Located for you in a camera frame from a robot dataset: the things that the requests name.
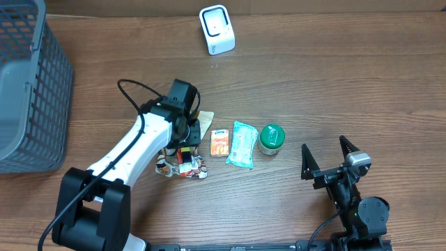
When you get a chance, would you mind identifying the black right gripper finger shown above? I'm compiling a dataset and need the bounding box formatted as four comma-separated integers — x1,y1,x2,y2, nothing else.
339,135,360,159
301,144,320,180

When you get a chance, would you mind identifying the yellow highlighter pen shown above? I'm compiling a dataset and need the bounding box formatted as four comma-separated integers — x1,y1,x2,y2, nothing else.
180,147,192,164

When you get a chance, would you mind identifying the orange Kleenex tissue pack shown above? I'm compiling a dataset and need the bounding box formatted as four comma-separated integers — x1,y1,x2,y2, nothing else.
210,129,229,157

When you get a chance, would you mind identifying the brown snack pouch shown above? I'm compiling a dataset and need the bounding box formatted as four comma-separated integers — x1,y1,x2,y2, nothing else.
155,110,215,180

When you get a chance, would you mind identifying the green lid jar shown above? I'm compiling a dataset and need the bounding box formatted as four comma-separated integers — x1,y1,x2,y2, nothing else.
259,124,286,155

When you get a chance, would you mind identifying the teal wet wipes pack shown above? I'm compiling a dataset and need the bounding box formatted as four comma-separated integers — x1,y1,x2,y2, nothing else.
226,121,259,169

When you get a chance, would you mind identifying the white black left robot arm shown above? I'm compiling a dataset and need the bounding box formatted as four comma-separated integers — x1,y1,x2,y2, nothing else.
38,79,201,251

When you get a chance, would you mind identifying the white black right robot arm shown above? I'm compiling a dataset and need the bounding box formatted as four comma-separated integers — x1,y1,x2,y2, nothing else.
296,135,392,251

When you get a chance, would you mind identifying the white barcode scanner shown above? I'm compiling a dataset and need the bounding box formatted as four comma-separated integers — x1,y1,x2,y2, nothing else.
199,4,236,55

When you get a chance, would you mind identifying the dark grey mesh basket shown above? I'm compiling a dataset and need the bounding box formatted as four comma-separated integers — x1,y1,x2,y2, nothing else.
1,0,75,174

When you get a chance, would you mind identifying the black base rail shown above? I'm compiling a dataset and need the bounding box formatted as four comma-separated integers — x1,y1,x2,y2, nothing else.
148,239,335,251

